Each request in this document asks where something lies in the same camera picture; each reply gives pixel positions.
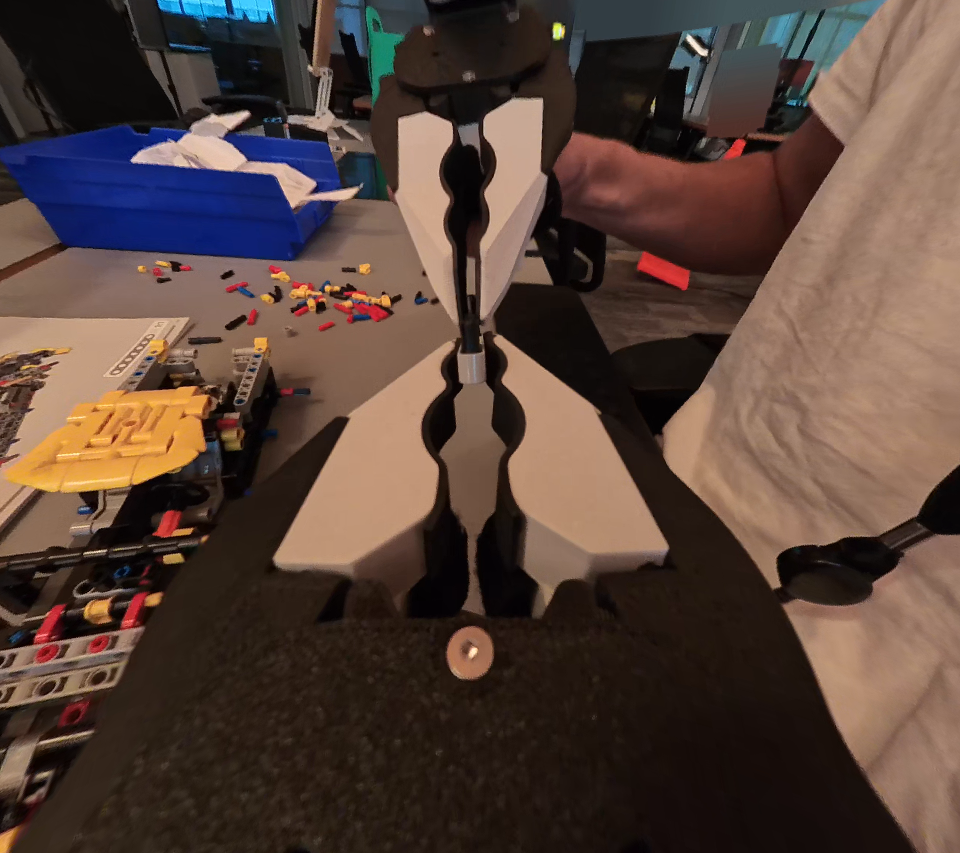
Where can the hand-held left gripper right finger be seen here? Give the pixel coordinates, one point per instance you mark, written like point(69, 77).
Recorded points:
point(577, 485)

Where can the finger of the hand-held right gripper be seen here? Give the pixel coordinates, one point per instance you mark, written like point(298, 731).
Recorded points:
point(517, 193)
point(420, 193)

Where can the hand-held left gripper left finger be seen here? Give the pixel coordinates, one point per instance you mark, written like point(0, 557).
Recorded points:
point(375, 485)

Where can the person's right forearm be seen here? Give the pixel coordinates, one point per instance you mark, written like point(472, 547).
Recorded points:
point(712, 208)

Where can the grey desk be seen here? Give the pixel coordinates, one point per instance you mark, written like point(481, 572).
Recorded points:
point(360, 373)

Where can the desk lamp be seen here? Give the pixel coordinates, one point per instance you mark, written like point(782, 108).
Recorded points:
point(322, 13)

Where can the person's right hand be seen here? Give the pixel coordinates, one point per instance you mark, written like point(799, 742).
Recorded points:
point(577, 178)

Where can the green plastic bin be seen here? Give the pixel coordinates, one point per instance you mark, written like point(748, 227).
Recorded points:
point(382, 65)

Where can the large scatter of coloured pins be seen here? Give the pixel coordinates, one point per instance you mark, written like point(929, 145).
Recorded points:
point(345, 302)

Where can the black dimpled armrest pad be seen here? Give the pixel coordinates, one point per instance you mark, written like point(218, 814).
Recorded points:
point(555, 328)

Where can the black office chair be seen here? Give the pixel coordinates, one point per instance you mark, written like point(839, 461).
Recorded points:
point(622, 88)

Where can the orange traffic cone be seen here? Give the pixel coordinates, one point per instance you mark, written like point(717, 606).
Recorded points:
point(664, 272)

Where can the crumpled white paper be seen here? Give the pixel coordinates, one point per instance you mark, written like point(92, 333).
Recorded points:
point(202, 152)

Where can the black badge reel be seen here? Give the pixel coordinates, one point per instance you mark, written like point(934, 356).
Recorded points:
point(825, 568)

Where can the partly built toy car model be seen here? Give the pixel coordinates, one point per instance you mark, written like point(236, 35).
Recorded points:
point(112, 433)

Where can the small cluster of coloured pins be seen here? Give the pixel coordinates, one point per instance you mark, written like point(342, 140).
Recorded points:
point(161, 266)

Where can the blue plastic bin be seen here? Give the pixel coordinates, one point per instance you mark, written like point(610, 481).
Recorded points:
point(150, 208)

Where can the open instruction booklet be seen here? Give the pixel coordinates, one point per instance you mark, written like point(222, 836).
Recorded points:
point(75, 343)

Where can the dark board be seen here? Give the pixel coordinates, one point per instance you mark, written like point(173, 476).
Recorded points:
point(75, 43)

